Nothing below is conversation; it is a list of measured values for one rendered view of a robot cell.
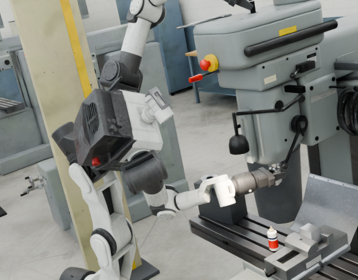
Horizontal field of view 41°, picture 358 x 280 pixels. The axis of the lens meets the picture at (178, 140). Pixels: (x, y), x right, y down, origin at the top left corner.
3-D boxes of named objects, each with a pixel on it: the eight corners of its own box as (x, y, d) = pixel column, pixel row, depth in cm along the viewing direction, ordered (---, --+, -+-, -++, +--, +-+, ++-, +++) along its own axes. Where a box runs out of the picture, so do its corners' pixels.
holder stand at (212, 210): (232, 225, 233) (226, 188, 227) (199, 216, 249) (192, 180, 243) (247, 214, 241) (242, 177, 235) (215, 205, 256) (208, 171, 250)
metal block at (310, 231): (312, 246, 190) (311, 233, 188) (301, 241, 195) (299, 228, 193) (321, 240, 193) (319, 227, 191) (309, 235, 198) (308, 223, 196)
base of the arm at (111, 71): (97, 93, 193) (118, 88, 187) (97, 62, 195) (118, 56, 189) (123, 100, 205) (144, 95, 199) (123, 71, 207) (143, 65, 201)
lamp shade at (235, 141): (227, 155, 172) (225, 139, 170) (232, 148, 179) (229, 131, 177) (247, 154, 170) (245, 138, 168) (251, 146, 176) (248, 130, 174)
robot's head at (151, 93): (152, 118, 183) (160, 111, 177) (139, 100, 184) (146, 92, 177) (165, 110, 187) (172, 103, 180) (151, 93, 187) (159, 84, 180)
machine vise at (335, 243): (290, 288, 181) (287, 263, 177) (263, 273, 193) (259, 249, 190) (351, 248, 197) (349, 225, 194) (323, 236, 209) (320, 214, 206)
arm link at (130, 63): (111, 47, 194) (102, 80, 195) (127, 50, 189) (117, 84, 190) (131, 55, 204) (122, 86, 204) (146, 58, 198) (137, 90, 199)
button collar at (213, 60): (215, 72, 169) (212, 55, 167) (205, 71, 174) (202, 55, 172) (220, 70, 170) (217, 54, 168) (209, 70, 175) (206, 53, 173)
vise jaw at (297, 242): (308, 257, 185) (307, 248, 184) (285, 246, 195) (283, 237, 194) (318, 250, 188) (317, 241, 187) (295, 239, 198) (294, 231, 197)
